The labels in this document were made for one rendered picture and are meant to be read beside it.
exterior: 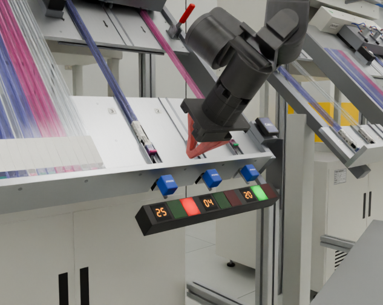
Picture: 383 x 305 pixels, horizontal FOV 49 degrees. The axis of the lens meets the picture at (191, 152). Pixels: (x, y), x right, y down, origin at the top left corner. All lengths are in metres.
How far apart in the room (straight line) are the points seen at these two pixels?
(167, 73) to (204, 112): 2.63
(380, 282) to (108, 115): 0.53
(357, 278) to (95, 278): 0.67
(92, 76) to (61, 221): 1.96
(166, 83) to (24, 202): 2.64
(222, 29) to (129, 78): 2.46
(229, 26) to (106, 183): 0.31
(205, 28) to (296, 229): 0.80
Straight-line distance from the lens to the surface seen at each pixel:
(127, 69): 3.04
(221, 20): 0.62
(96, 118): 0.79
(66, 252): 1.04
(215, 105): 0.60
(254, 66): 0.57
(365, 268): 0.68
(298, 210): 1.25
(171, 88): 3.25
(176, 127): 0.87
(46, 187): 0.65
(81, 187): 0.68
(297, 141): 1.23
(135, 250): 1.14
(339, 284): 0.61
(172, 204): 0.73
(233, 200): 0.82
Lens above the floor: 0.83
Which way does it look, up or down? 6 degrees down
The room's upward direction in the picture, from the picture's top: straight up
